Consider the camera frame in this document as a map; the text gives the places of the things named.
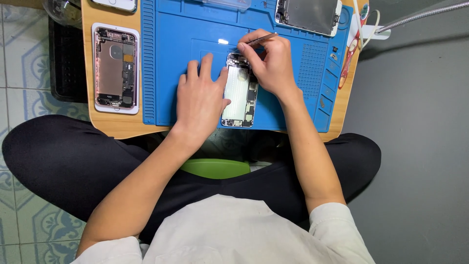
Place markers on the silver phone body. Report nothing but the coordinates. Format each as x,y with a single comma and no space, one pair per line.
238,95

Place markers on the person's black trousers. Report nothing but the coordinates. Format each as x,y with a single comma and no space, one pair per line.
73,161

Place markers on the metal tweezers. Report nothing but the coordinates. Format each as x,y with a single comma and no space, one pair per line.
265,37

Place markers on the small metal phone part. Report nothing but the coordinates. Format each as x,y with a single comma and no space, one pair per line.
334,55

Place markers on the blue silicone repair mat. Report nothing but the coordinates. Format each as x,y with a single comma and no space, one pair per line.
172,44

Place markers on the white lamp base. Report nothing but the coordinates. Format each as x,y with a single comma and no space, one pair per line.
370,32

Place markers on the person's left hand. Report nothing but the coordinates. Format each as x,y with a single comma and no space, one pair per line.
199,101

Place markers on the small wooden table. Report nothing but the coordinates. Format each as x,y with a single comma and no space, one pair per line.
110,124

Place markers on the clear plastic box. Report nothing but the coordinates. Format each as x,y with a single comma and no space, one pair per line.
227,3

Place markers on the detached phone screen assembly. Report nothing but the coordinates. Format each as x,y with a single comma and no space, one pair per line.
309,14

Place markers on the black plastic tray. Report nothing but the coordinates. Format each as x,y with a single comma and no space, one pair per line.
67,66

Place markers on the clear glass bowl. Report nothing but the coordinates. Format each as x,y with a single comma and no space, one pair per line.
62,13

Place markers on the white phone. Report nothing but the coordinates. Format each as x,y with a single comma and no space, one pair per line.
116,3

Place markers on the opened rose gold phone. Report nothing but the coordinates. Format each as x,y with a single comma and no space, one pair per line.
115,68

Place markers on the person's right hand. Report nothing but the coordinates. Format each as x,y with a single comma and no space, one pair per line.
273,66

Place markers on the person's white shirt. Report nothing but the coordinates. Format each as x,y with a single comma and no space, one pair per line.
234,234

